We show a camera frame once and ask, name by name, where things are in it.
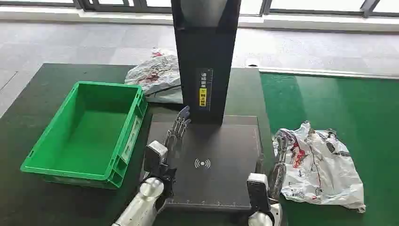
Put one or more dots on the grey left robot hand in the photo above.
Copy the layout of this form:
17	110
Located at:
177	131

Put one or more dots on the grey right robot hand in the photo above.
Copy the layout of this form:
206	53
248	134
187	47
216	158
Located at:
278	174

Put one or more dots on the white plastic parcel red print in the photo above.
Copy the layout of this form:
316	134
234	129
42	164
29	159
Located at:
324	168

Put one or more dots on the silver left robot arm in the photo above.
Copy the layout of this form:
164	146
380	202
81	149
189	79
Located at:
143	204

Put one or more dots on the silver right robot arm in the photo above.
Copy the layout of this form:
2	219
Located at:
261	220

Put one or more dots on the flat grey plastic parcel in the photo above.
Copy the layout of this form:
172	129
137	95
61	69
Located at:
166	96

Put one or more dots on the yellow and black column sticker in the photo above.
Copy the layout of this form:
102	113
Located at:
203	96

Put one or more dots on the crumpled white parcel red stains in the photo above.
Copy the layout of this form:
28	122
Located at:
156	73

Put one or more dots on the green plastic crate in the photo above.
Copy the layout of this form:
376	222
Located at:
93	137

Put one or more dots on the black scanner column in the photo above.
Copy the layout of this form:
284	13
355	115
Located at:
202	50

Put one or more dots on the small floor socket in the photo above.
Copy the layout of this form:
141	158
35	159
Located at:
252	64

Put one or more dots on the green table mat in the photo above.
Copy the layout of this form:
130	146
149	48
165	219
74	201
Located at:
352	106

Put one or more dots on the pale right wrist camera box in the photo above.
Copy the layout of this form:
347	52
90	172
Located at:
257	190

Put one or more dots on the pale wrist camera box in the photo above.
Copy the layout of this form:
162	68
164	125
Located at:
257	190
155	156

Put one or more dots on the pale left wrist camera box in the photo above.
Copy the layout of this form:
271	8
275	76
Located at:
155	156

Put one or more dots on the black scanner base plate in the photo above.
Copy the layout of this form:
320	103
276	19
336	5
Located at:
218	181

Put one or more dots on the dark window frame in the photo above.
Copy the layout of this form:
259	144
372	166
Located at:
311	9

